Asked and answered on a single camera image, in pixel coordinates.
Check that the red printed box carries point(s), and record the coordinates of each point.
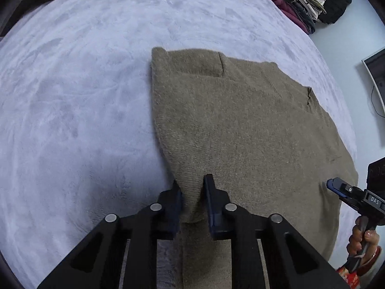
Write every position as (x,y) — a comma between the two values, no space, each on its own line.
(349,278)

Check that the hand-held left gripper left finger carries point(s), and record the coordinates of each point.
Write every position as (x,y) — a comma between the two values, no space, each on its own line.
(177,207)

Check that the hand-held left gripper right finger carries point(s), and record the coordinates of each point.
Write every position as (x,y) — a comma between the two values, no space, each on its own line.
(210,207)

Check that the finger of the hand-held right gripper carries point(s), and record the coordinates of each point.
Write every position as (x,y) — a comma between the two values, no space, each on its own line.
(343,188)

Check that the lavender fleece blanket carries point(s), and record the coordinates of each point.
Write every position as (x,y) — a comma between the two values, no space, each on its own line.
(75,96)

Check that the pile of folded clothes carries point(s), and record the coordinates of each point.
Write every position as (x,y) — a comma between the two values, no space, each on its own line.
(296,4)

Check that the white-framed monitor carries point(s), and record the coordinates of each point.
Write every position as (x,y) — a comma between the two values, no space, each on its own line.
(377,72)

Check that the black bag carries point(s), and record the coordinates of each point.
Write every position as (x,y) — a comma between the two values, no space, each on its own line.
(335,1)

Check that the brown knitted sweater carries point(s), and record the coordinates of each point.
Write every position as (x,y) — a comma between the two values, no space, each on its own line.
(240,126)

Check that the person's right hand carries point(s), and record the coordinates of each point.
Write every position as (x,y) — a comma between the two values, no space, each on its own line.
(355,237)

